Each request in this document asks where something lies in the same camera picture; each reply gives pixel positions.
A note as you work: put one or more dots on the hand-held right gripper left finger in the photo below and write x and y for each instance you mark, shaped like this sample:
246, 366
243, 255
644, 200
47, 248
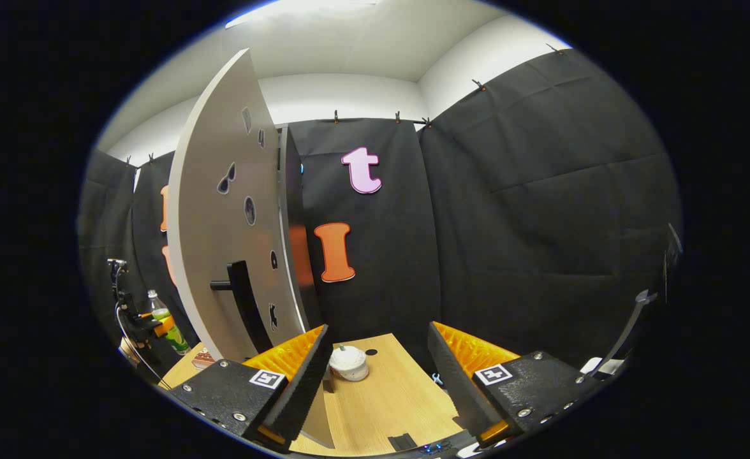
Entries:
305, 389

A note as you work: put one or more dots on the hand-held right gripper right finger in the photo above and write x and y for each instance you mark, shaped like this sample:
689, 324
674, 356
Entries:
458, 389

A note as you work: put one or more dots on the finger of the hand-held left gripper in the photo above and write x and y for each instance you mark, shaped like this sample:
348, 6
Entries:
166, 326

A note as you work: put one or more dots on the clear bottle with green label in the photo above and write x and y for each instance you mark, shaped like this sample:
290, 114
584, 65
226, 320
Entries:
178, 341

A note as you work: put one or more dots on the beige cabinet door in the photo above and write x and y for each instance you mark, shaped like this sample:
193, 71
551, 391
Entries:
215, 191

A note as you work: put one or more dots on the dark grey cabinet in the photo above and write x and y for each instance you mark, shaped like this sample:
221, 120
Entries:
298, 210

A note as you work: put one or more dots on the small blue clip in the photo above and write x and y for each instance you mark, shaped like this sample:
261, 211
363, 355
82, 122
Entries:
437, 379

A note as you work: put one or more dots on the small white round jar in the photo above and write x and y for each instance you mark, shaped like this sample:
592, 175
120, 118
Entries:
349, 364

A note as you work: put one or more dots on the white flat object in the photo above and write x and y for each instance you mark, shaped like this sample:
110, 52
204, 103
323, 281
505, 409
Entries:
598, 366

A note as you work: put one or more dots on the dark angled stand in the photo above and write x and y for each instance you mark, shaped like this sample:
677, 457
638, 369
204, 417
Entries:
629, 328

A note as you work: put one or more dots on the black backdrop cloth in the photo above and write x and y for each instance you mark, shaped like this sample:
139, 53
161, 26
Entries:
541, 223

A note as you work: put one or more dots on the row of cloth clips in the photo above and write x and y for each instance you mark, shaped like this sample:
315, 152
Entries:
477, 83

